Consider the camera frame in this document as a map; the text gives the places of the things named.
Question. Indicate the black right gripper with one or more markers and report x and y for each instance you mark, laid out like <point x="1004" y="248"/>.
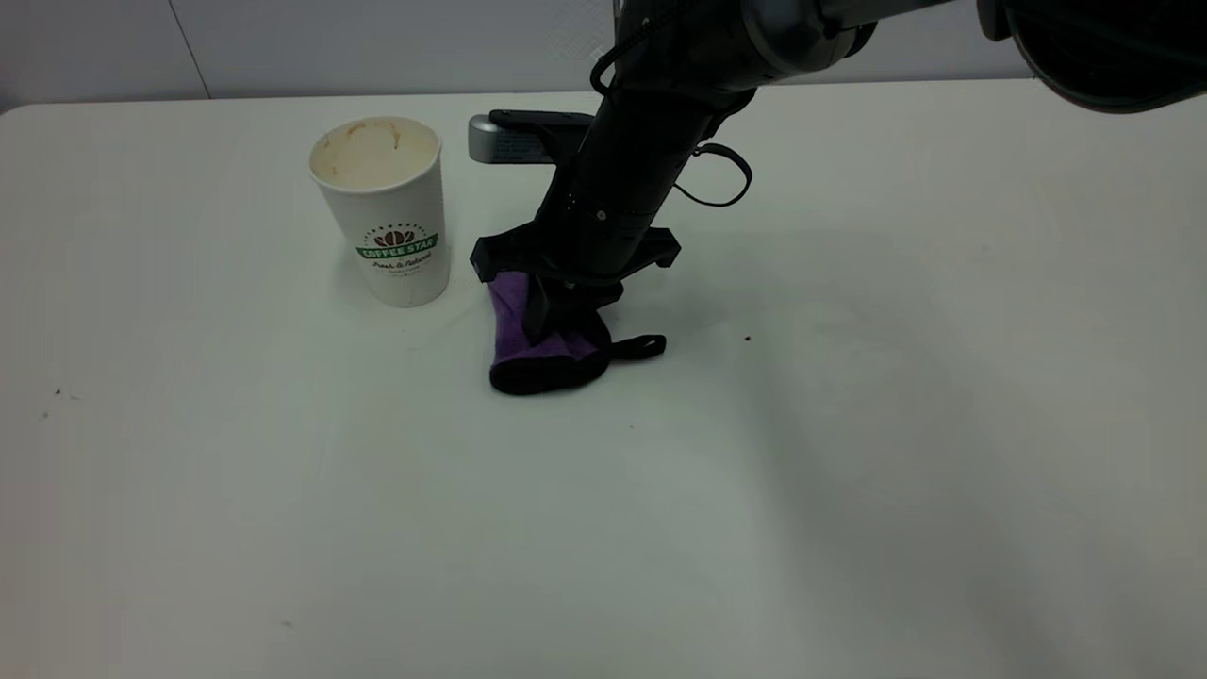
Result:
<point x="613" y="198"/>

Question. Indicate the purple cloth with black trim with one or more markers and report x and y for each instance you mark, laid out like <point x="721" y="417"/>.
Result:
<point x="512" y="325"/>

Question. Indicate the white paper coffee cup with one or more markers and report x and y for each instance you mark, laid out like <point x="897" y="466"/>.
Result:
<point x="401" y="217"/>

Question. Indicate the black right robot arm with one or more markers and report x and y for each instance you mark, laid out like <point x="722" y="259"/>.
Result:
<point x="801" y="28"/>

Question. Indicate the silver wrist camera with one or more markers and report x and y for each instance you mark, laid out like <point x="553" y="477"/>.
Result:
<point x="504" y="143"/>

